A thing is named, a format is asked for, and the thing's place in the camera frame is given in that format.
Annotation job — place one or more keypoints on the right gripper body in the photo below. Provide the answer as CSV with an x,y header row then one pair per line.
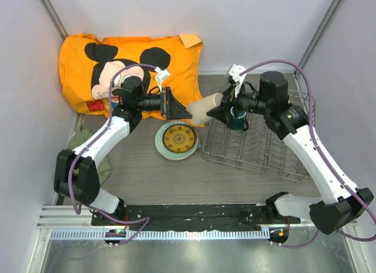
x,y
250,101

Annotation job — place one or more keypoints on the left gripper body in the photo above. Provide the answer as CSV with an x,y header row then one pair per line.
x,y
156,102

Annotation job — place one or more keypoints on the beige tumbler cup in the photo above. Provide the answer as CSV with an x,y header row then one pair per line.
x,y
198,109

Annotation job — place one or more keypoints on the yellow brown patterned plate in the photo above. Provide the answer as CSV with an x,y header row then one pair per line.
x,y
179,138

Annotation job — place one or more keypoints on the light green flower plate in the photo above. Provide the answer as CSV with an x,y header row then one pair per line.
x,y
159,142

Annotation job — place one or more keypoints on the grey wire dish rack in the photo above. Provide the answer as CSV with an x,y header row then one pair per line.
x,y
256,149

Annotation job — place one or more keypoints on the cream bird plate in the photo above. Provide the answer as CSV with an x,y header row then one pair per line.
x,y
175,156

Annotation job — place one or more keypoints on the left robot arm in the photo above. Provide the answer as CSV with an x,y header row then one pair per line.
x,y
76,173

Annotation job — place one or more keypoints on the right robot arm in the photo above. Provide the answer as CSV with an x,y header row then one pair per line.
x,y
341,201

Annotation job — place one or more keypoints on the dark green mug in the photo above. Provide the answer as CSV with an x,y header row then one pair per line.
x,y
238,120

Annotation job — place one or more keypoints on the green cloth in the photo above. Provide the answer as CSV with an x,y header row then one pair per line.
x,y
82,134

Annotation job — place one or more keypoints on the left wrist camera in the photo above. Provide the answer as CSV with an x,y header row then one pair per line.
x,y
161,76

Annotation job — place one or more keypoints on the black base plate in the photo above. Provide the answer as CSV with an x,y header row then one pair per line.
x,y
205,217

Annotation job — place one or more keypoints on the white slotted cable duct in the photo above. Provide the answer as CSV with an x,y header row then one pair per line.
x,y
117,234

